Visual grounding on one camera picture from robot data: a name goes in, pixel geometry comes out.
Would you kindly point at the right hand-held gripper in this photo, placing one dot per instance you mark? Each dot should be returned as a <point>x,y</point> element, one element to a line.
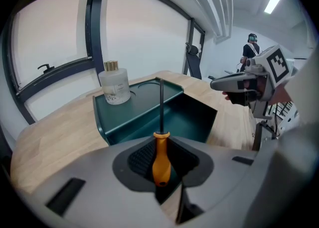
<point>274,65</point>

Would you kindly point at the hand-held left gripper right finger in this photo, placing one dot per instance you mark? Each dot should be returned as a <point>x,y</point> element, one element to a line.
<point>224,172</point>

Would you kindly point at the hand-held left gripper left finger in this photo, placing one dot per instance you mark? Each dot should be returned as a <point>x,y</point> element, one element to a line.
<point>99,184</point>

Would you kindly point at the dark green tray box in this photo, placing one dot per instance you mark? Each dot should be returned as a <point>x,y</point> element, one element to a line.
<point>189,122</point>

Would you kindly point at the person's right forearm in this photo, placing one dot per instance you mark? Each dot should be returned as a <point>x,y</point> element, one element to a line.
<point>281,95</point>

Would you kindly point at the person's right hand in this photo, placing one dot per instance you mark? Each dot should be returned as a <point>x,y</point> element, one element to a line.
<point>236,98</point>

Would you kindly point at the black office chair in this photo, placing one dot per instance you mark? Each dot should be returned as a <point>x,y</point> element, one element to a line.
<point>194,65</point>

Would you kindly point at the person's white shirt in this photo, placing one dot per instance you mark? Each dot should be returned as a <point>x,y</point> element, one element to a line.
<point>304,85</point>

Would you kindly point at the white ceiling pipe bundle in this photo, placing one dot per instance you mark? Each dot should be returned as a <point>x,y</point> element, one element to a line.
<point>219,3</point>

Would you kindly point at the glass bottle with gold cap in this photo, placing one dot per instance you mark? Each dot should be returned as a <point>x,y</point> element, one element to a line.
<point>114,85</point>

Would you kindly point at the black window frame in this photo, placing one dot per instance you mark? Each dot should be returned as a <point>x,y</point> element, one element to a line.
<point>97,23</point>

